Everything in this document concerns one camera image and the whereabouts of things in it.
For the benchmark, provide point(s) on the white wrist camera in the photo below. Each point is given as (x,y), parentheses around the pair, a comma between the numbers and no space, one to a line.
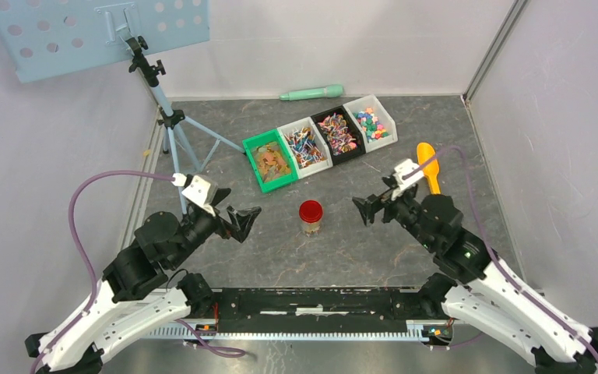
(405,175)
(196,189)

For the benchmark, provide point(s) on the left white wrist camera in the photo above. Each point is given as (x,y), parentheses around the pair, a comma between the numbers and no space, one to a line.
(196,189)

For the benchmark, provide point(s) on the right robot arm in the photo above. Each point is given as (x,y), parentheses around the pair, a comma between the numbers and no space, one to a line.
(475,285)

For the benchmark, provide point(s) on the white candy bin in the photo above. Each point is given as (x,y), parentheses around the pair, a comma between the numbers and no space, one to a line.
(377,127)

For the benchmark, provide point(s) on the black lollipop bin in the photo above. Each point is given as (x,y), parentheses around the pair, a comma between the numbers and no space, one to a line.
(339,131)

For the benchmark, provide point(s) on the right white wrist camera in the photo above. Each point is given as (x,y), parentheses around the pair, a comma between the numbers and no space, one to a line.
(405,175)

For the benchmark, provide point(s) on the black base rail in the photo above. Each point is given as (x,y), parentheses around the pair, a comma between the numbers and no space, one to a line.
(316,310)

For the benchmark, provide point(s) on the yellow plastic scoop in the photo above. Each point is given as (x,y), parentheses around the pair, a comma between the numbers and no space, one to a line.
(425,151)

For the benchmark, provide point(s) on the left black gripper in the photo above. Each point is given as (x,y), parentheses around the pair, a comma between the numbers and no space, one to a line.
(243,218)

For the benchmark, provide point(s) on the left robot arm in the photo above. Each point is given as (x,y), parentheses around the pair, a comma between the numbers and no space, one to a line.
(132,298)

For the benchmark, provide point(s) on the mint green cylindrical handle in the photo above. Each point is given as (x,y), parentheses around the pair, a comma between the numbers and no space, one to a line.
(330,91)

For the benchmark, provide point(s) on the clear plastic jar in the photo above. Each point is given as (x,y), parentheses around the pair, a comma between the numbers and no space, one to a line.
(311,228)

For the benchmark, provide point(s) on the light blue music stand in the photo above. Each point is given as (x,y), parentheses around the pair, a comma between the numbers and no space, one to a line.
(52,38)

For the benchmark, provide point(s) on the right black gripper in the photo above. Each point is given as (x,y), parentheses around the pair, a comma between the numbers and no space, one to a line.
(385,199)

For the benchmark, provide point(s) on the red jar lid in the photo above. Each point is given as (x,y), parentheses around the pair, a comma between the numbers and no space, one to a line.
(311,211)

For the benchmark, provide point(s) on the white lollipop bin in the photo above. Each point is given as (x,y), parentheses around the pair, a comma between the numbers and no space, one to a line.
(308,151)

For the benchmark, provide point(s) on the green candy bin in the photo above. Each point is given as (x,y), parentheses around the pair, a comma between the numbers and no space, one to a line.
(270,160)

